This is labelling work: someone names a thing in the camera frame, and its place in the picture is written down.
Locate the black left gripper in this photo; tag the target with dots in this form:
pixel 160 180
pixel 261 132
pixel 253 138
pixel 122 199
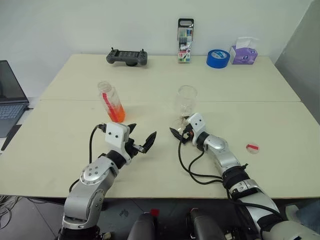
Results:
pixel 130 148

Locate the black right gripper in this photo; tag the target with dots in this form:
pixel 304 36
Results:
pixel 184 138

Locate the clear wine glass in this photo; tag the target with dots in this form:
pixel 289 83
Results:
pixel 186 97

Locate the bottle with orange liquid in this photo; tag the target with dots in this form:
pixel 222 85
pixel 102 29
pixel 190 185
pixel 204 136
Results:
pixel 116 113

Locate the red and white bottle cap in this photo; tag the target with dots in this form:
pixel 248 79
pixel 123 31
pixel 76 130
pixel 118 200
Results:
pixel 252 147

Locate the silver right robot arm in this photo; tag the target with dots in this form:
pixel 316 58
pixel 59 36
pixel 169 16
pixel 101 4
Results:
pixel 225 157

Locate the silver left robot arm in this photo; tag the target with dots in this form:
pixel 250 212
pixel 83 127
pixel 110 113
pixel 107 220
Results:
pixel 95 172

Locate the blue tape roll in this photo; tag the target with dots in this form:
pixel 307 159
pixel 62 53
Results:
pixel 212 62

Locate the marker pen pack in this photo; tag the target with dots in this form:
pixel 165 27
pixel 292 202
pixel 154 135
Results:
pixel 184 52

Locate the small red block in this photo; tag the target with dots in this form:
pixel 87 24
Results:
pixel 154 212

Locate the grey handheld game controller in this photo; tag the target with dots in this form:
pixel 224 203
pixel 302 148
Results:
pixel 126 57

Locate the purple tissue box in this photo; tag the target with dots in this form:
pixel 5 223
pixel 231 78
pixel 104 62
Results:
pixel 243 58

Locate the dark rounded shape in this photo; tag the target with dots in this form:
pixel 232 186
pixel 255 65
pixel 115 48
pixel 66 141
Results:
pixel 143 227
pixel 202 225

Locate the white tissue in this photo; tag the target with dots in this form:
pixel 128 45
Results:
pixel 246 42

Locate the dark grey laptop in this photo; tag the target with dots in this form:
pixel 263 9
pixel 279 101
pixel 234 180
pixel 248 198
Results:
pixel 10 82

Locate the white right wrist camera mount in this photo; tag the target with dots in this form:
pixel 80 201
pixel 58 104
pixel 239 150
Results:
pixel 198 123

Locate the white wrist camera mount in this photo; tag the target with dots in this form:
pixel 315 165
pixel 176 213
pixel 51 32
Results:
pixel 115 135
pixel 198 123

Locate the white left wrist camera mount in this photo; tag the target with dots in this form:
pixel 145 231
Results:
pixel 115 135

